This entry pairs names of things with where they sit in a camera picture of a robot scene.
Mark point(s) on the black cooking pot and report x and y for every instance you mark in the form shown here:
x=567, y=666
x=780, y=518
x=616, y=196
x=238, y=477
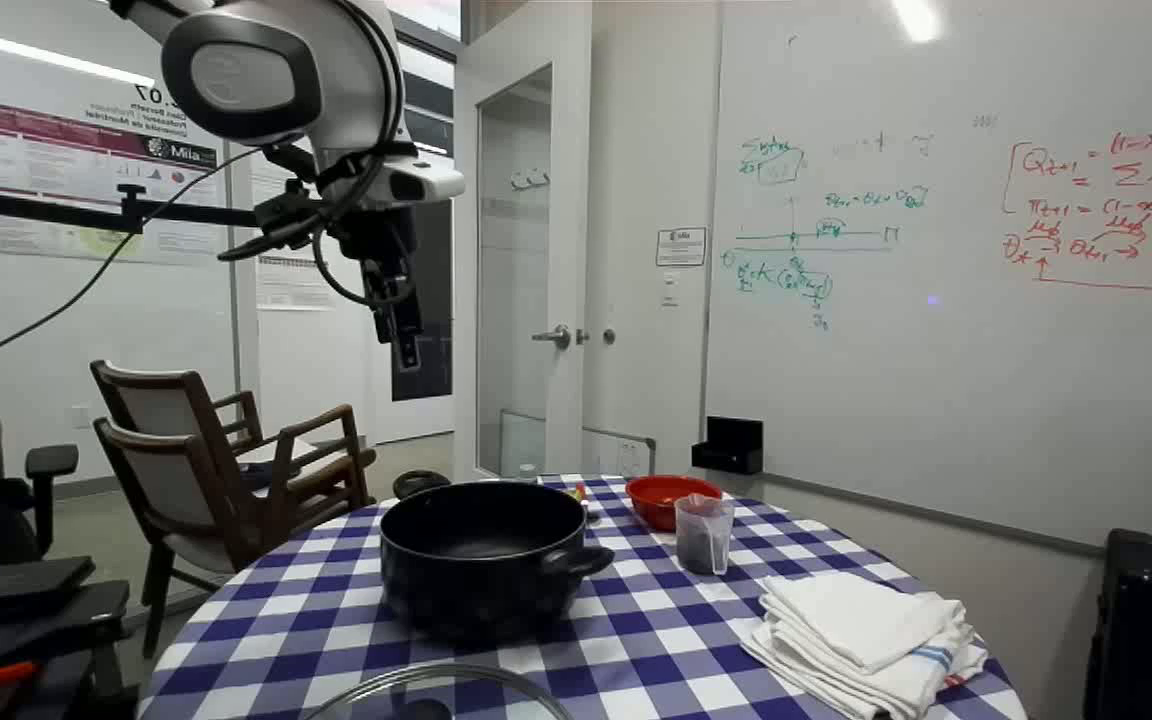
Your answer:
x=486, y=566

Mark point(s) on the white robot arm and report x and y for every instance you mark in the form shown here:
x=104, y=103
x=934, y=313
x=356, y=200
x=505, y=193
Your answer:
x=318, y=88

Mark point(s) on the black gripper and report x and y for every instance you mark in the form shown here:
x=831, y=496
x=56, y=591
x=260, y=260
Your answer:
x=381, y=249

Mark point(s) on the blue white checkered tablecloth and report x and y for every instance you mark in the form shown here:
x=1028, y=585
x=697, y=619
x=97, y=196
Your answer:
x=640, y=641

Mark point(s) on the black camera boom pole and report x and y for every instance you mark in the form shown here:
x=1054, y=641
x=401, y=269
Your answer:
x=133, y=215

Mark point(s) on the white door with handle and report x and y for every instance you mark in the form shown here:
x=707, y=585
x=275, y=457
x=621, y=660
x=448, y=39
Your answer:
x=581, y=241

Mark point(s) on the front wooden armchair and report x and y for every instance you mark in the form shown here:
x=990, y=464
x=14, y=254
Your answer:
x=201, y=512

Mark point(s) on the folded white towels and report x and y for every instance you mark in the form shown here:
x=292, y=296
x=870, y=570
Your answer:
x=867, y=648

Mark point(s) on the rear wooden armchair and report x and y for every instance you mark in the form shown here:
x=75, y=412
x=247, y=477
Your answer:
x=179, y=404

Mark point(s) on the clear plastic measuring cup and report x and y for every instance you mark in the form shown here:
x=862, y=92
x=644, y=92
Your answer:
x=700, y=535

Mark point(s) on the black office chair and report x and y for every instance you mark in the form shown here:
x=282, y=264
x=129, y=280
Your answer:
x=29, y=496

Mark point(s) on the wooden armchair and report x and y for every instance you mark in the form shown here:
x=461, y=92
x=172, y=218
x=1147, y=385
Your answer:
x=179, y=404
x=201, y=512

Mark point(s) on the glass pot lid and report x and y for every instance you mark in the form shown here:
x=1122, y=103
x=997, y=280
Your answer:
x=442, y=693

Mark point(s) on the red bowl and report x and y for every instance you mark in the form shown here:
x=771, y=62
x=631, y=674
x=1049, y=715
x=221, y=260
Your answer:
x=654, y=496

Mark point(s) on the black equipment stand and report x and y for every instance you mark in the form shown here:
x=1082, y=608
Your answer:
x=68, y=620

